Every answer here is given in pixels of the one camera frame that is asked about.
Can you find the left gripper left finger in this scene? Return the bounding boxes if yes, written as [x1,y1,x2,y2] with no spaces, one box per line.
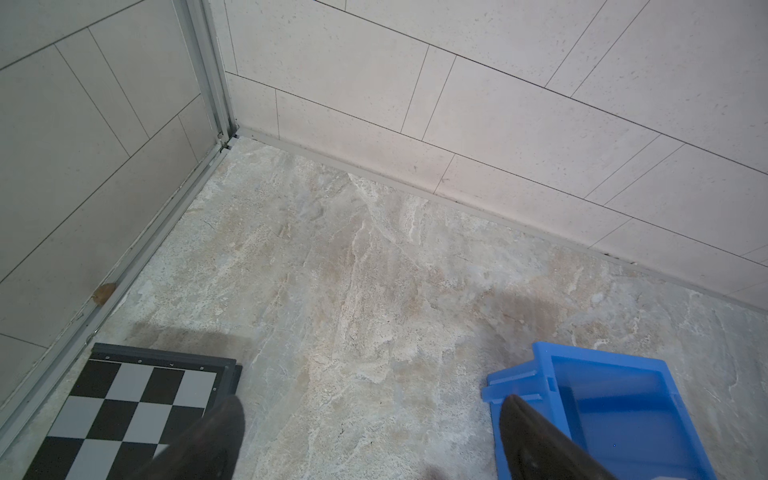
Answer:
[129,395,245,479]

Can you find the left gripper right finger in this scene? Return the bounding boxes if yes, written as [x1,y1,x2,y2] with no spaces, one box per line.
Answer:
[499,395,616,480]

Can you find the blue plastic bin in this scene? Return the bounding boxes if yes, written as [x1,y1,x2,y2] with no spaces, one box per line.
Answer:
[481,342,715,479]

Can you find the black white checkerboard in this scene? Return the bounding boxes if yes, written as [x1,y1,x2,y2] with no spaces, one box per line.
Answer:
[25,343,243,479]

